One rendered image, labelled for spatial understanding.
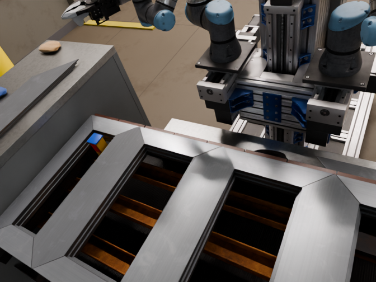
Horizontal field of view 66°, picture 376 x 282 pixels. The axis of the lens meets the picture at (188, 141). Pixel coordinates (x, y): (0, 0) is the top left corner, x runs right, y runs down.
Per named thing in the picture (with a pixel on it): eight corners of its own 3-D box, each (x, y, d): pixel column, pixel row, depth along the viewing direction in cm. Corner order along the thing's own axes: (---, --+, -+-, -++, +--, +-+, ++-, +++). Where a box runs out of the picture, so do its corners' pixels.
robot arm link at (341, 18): (322, 37, 112) (326, 3, 102) (360, 31, 109) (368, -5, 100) (330, 55, 104) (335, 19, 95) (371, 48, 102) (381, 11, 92)
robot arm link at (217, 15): (220, 45, 125) (215, 14, 115) (202, 35, 134) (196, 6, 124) (241, 32, 128) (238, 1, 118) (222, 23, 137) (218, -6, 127)
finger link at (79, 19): (71, 33, 105) (93, 21, 107) (62, 18, 100) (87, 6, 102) (67, 29, 106) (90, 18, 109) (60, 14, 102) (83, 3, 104)
